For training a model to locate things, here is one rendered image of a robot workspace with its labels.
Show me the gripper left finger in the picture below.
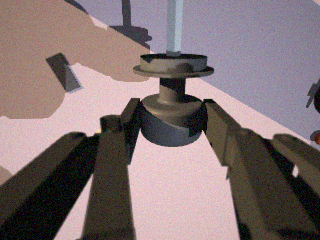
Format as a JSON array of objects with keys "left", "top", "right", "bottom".
[{"left": 0, "top": 98, "right": 140, "bottom": 240}]

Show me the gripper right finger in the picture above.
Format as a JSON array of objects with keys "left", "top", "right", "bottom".
[{"left": 202, "top": 99, "right": 320, "bottom": 240}]

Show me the dark grey flat rectangular plate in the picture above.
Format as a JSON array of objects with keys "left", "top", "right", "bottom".
[{"left": 45, "top": 53, "right": 80, "bottom": 93}]

